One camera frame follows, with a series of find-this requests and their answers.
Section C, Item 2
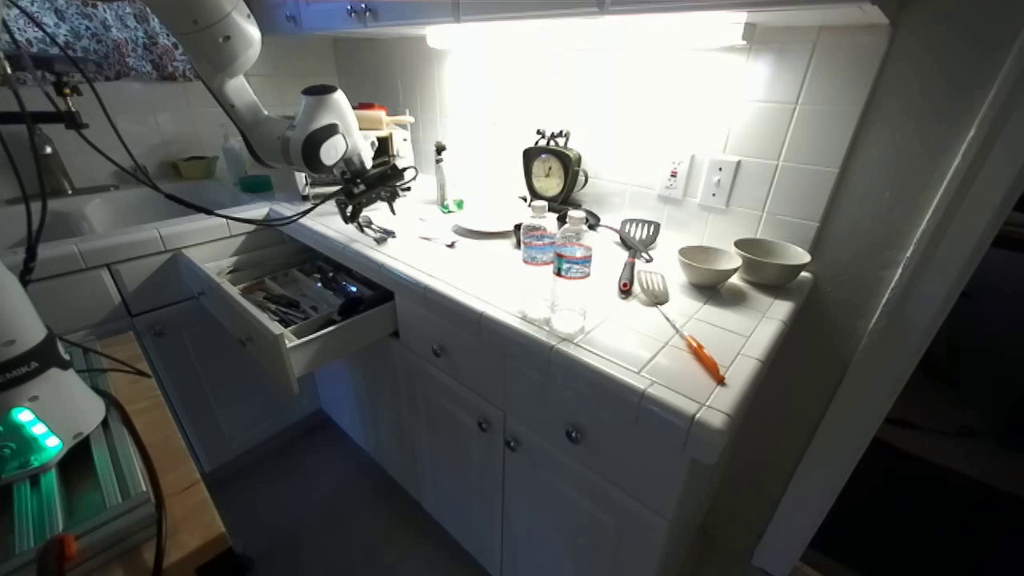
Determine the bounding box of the beige ceramic bowl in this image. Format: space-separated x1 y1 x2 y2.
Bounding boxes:
674 243 745 292
728 234 815 289

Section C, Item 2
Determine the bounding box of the white open drawer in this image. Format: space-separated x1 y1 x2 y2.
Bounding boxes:
176 224 401 394

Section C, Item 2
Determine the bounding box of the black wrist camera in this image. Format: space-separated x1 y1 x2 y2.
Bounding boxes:
371 155 422 186

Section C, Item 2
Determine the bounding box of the white plate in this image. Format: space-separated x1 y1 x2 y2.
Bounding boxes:
451 210 525 239

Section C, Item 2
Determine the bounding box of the clear water bottle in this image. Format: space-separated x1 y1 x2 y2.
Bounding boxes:
550 208 596 343
517 197 560 323

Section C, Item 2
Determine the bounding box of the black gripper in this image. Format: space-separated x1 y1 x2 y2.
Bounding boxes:
339 165 402 243

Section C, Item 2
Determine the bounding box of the white cabinet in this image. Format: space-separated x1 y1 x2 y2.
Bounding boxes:
250 0 888 29
108 243 739 576

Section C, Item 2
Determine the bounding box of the white lower cabinet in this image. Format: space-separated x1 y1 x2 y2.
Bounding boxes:
108 243 739 576

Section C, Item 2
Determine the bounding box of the floral patterned curtain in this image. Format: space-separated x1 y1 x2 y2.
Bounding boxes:
0 0 198 87

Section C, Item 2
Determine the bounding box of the black spatula red handle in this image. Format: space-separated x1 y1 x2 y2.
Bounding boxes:
613 213 666 299

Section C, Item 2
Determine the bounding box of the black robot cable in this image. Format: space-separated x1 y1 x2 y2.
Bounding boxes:
0 0 356 234

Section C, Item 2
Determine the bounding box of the drawer cutlery tray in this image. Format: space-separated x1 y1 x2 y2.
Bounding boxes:
223 260 371 336

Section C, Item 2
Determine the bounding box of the white upper cabinet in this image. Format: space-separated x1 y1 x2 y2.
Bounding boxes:
250 0 888 29

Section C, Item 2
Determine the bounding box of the orange handled tool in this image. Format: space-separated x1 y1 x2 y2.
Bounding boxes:
656 306 728 391

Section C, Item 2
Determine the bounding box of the under-cabinet light strip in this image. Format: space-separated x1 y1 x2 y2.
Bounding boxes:
422 10 748 55

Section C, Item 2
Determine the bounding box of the robot base green light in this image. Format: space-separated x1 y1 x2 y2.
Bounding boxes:
0 265 108 490

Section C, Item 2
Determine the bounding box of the white wall outlet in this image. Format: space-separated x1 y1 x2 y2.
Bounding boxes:
656 150 698 205
698 153 743 213

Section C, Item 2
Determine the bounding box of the black table clock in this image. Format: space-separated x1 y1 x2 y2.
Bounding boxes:
517 129 589 210

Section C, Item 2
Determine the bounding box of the white toaster oven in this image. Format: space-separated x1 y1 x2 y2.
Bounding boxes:
288 106 418 202

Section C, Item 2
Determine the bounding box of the small white scoop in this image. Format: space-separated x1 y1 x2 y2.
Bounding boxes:
632 265 672 311

